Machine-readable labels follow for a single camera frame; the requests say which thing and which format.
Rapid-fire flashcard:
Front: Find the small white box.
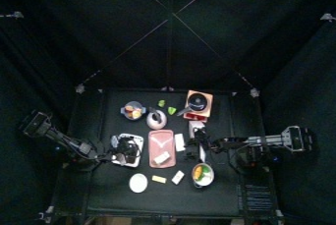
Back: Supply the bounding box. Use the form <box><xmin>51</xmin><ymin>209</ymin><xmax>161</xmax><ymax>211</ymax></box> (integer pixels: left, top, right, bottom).
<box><xmin>152</xmin><ymin>151</ymin><xmax>172</xmax><ymax>166</ymax></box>

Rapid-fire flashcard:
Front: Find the flat white card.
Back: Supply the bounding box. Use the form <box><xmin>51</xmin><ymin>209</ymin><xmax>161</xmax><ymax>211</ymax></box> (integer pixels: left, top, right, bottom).
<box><xmin>173</xmin><ymin>133</ymin><xmax>187</xmax><ymax>152</ymax></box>

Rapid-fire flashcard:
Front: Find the white square dish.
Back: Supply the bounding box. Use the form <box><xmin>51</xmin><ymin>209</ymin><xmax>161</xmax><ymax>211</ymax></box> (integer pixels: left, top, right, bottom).
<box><xmin>109</xmin><ymin>133</ymin><xmax>145</xmax><ymax>168</ymax></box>

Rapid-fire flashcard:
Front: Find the tall white box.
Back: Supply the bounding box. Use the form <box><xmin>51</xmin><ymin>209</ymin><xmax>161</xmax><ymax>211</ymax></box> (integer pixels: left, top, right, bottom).
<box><xmin>188</xmin><ymin>120</ymin><xmax>208</xmax><ymax>140</ymax></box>

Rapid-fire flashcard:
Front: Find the yellow toy corn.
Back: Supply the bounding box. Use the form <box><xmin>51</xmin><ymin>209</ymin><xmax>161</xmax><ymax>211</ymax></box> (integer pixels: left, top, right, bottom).
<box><xmin>193</xmin><ymin>165</ymin><xmax>205</xmax><ymax>182</ymax></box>

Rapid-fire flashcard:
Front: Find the pink rectangular tray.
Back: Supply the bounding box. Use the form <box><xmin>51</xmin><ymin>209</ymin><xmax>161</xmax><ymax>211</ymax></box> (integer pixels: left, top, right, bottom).
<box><xmin>147</xmin><ymin>129</ymin><xmax>177</xmax><ymax>169</ymax></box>

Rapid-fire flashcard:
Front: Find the round white plate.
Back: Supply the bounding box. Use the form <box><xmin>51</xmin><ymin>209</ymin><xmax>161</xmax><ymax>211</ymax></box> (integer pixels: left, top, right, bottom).
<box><xmin>128</xmin><ymin>173</ymin><xmax>149</xmax><ymax>194</ymax></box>

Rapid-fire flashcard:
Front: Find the small white block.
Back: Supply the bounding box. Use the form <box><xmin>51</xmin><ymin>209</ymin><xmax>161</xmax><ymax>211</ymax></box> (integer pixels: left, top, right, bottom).
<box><xmin>171</xmin><ymin>170</ymin><xmax>187</xmax><ymax>186</ymax></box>

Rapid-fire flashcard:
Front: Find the silver toy pot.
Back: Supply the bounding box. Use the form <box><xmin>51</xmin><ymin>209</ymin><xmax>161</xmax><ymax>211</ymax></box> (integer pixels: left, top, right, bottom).
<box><xmin>191</xmin><ymin>162</ymin><xmax>216</xmax><ymax>189</ymax></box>

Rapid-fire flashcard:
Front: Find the yellow wooden stick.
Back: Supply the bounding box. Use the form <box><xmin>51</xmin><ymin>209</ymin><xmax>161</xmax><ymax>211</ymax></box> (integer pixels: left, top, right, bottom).
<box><xmin>151</xmin><ymin>175</ymin><xmax>168</xmax><ymax>185</ymax></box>

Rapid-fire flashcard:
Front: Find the black toy frying pan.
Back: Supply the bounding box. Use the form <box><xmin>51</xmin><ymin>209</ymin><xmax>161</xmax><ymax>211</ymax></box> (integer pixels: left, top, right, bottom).
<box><xmin>176</xmin><ymin>92</ymin><xmax>208</xmax><ymax>117</ymax></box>

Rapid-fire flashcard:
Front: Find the blue toy bowl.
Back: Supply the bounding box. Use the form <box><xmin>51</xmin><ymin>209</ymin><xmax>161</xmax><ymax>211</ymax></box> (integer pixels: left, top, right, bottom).
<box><xmin>120</xmin><ymin>100</ymin><xmax>147</xmax><ymax>122</ymax></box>

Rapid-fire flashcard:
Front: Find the orange red toy stove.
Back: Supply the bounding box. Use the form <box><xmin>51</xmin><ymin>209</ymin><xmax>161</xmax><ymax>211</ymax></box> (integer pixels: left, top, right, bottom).
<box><xmin>183</xmin><ymin>89</ymin><xmax>215</xmax><ymax>123</ymax></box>

